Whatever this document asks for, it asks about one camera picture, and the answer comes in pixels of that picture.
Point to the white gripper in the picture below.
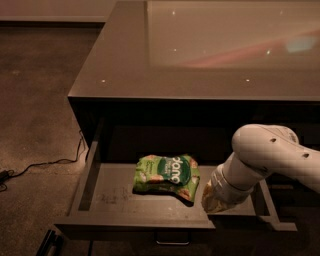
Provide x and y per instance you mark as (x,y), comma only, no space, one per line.
(222,186)

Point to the drawer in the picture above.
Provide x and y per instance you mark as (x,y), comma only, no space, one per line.
(105,207)

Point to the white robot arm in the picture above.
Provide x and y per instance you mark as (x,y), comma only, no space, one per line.
(257,152)

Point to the dark grey drawer cabinet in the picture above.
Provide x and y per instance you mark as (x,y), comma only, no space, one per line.
(174,77)

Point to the green snack bag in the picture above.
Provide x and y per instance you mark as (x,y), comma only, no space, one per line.
(161,174)

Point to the black power adapter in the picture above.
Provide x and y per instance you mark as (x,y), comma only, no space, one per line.
(4,175)

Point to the black metal floor bracket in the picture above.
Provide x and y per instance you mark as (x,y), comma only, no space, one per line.
(51,244)

